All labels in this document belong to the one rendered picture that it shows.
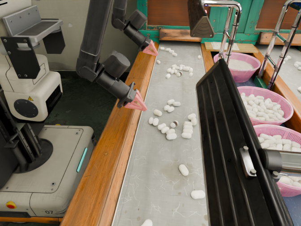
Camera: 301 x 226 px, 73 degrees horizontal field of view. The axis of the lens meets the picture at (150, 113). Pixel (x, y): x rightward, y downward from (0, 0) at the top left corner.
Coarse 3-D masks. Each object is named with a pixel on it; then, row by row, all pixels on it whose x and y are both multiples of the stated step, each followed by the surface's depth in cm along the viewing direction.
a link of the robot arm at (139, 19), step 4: (136, 12) 94; (140, 12) 96; (132, 16) 95; (136, 16) 95; (140, 16) 94; (144, 16) 97; (116, 20) 94; (128, 20) 95; (132, 20) 96; (136, 20) 95; (140, 20) 95; (144, 20) 95; (116, 24) 95; (120, 24) 95; (124, 24) 95; (136, 24) 96; (140, 24) 96; (120, 28) 96
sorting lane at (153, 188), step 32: (160, 64) 124; (192, 64) 124; (160, 96) 95; (192, 96) 95; (160, 160) 66; (192, 160) 66; (128, 192) 57; (160, 192) 57; (128, 224) 50; (160, 224) 50; (192, 224) 50
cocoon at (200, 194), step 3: (192, 192) 55; (195, 192) 54; (198, 192) 54; (201, 192) 54; (204, 192) 55; (192, 195) 54; (195, 195) 54; (198, 195) 54; (201, 195) 54; (204, 195) 54; (195, 198) 54; (198, 198) 54; (201, 198) 54
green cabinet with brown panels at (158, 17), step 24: (144, 0) 135; (168, 0) 134; (240, 0) 129; (264, 0) 128; (144, 24) 144; (168, 24) 143; (216, 24) 138; (240, 24) 137; (264, 24) 136; (288, 24) 134
